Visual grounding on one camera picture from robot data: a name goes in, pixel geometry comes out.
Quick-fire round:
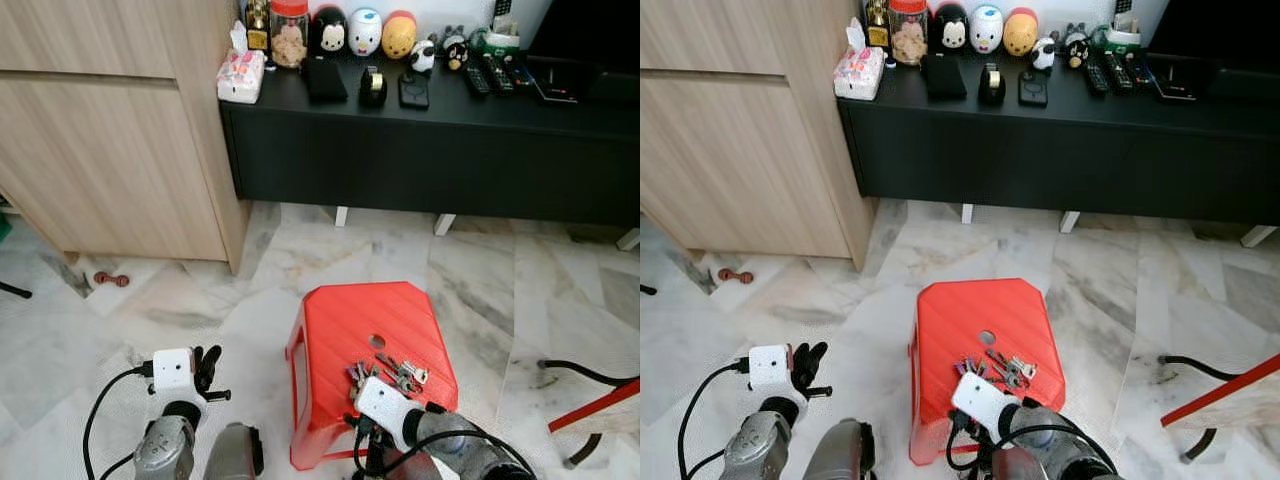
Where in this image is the silver key bunch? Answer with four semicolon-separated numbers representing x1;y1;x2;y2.
373;352;431;397
985;350;1038;393

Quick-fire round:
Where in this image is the red plastic stool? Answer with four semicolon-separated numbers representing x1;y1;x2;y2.
908;278;1067;467
286;281;459;471

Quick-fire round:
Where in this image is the red edged marble table top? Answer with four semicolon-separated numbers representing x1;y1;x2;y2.
548;378;641;436
1160;352;1280;429

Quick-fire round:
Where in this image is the light wooden cabinet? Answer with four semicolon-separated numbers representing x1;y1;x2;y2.
640;0;876;271
0;0;251;276

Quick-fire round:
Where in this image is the pink white tissue pack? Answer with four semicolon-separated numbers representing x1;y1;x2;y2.
834;18;887;101
217;22;267;105

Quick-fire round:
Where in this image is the black low console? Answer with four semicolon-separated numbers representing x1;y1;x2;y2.
218;50;641;236
838;48;1280;227

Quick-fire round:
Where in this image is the black tape dispenser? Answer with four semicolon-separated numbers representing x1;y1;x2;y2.
358;65;389;109
978;63;1008;107

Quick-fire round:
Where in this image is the glass jar with red lid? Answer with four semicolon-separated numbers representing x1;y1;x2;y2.
888;0;931;67
270;0;309;69

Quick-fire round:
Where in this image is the gold trophy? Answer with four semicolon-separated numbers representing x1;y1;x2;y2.
865;0;893;49
245;0;271;51

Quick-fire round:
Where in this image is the black key fob case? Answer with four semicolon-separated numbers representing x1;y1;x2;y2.
1018;70;1050;109
398;72;431;111

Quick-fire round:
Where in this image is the black round plush toy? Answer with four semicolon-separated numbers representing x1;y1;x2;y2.
310;5;349;56
932;3;971;54

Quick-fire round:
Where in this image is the white round plush toy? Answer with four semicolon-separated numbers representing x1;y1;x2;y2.
348;8;384;57
968;5;1005;55

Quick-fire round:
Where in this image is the black television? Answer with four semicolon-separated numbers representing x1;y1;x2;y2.
525;0;641;76
1145;0;1280;73

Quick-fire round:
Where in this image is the black white animal figurine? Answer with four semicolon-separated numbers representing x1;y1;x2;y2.
440;25;471;71
1060;23;1091;69

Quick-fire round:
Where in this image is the green white desk holder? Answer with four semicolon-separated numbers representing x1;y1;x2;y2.
470;12;521;56
1090;10;1143;53

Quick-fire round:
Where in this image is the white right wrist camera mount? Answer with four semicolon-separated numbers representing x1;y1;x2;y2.
950;372;1021;446
355;377;426;451

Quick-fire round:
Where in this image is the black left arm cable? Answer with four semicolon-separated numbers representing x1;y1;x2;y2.
677;358;753;480
83;362;153;480

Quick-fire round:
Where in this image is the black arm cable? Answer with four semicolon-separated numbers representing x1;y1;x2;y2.
345;402;536;480
945;396;1121;480
677;358;753;480
83;362;153;480

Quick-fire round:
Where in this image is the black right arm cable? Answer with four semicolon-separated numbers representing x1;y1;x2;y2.
345;402;536;480
945;396;1121;480

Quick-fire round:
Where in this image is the black floor cable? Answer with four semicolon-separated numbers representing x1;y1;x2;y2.
1158;354;1241;383
538;358;641;389

